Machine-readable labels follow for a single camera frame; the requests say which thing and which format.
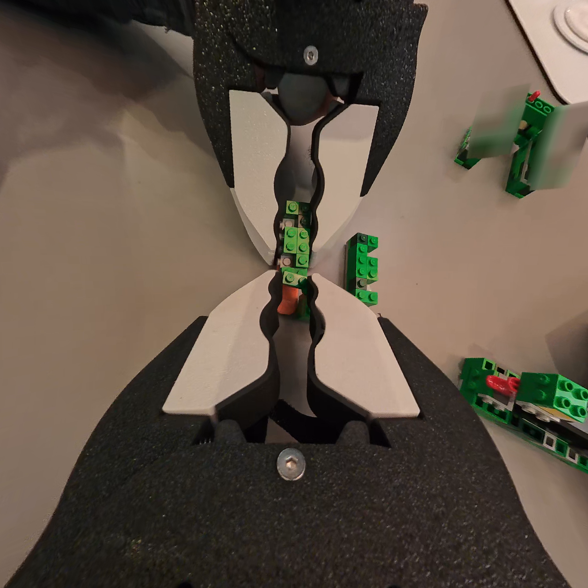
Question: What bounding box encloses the white flat board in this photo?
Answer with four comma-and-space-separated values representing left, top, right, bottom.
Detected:
505, 0, 588, 105

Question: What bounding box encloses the green brick build red clip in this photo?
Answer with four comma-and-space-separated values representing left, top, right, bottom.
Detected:
458, 357, 588, 474

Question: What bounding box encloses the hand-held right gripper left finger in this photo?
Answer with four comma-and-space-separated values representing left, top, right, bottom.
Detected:
162, 269, 282, 425

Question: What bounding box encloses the white round disc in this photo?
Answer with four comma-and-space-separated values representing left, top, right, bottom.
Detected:
552, 0, 588, 47

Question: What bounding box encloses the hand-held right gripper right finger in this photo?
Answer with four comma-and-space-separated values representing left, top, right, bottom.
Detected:
307, 273, 421, 427

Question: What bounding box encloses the green brick build small antenna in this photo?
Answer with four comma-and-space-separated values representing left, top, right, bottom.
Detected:
454, 90, 557, 199

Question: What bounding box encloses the green brick arch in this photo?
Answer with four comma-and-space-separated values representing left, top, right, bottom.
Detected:
275, 200, 380, 319

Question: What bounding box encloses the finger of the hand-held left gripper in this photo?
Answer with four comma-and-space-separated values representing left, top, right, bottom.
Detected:
228, 89, 293, 268
309, 98, 381, 268

